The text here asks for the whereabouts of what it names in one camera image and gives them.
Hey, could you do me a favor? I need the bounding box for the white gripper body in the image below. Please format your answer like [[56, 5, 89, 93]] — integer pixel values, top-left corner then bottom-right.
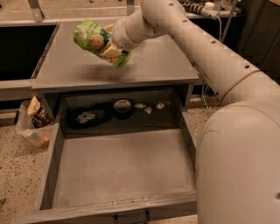
[[112, 11, 158, 52]]

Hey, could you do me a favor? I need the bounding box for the green rice chip bag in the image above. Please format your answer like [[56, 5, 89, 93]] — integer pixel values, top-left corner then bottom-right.
[[73, 19, 133, 68]]

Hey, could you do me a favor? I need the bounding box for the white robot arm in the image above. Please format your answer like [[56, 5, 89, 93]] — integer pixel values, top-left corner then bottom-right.
[[112, 0, 280, 224]]

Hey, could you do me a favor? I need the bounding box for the grey counter cabinet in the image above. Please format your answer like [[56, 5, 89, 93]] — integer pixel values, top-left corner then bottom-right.
[[0, 19, 199, 101]]

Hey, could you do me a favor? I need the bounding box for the brown snack bag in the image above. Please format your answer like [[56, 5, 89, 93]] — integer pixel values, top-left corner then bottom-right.
[[27, 96, 52, 128]]

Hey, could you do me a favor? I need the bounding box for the grey open drawer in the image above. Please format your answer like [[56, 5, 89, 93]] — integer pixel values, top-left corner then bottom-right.
[[11, 87, 196, 224]]

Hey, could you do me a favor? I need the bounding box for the black round tape roll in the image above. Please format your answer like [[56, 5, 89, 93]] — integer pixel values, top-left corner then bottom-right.
[[113, 99, 133, 120]]

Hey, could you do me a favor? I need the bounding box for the crumpled white paper scrap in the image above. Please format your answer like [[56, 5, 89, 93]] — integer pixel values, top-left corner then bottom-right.
[[144, 107, 152, 115]]

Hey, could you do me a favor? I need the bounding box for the black pouch with label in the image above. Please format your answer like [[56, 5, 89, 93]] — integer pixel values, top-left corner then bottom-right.
[[66, 103, 113, 129]]

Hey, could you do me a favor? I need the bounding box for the white power strip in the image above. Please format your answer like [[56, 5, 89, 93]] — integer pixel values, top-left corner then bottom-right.
[[178, 0, 219, 20]]

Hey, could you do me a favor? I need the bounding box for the metal pole stand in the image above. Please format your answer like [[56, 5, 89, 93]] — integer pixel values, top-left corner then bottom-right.
[[220, 0, 239, 43]]

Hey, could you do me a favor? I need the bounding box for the clear plastic bin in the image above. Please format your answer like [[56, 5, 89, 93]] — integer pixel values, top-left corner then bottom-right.
[[16, 101, 53, 147]]

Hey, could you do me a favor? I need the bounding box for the black drawer handle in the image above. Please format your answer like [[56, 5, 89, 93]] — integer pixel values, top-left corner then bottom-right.
[[114, 211, 150, 224]]

